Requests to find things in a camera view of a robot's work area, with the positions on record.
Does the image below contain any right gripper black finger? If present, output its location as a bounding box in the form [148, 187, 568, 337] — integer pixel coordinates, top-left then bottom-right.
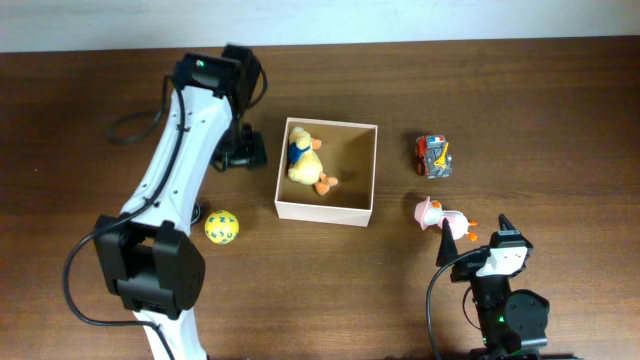
[436, 219, 458, 267]
[498, 214, 517, 233]

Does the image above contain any yellow plush duck blue scarf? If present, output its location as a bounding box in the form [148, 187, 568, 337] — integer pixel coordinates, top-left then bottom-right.
[287, 127, 339, 196]

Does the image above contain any black round cap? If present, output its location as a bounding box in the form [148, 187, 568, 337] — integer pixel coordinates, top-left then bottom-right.
[191, 203, 202, 225]

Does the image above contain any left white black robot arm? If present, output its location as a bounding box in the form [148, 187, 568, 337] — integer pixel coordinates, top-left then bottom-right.
[93, 45, 268, 359]

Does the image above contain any white duck toy pink hat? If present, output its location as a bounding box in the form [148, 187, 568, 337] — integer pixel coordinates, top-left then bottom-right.
[414, 197, 478, 242]

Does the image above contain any yellow ball with letters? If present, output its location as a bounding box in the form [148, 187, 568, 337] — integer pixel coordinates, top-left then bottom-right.
[204, 210, 240, 244]

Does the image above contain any red grey toy truck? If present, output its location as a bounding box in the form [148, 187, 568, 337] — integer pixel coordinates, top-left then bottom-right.
[414, 135, 453, 179]

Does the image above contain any pink cardboard box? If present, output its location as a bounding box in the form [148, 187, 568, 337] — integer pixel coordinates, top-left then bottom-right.
[274, 117, 378, 227]

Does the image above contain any right black cable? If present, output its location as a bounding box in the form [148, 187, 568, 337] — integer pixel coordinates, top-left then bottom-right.
[425, 248, 489, 360]

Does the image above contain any black cable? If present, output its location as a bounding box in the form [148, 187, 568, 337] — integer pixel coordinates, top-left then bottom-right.
[62, 74, 187, 360]
[425, 248, 489, 360]

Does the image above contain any left black cable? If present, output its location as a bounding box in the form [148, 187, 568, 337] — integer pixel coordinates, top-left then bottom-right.
[62, 74, 187, 360]

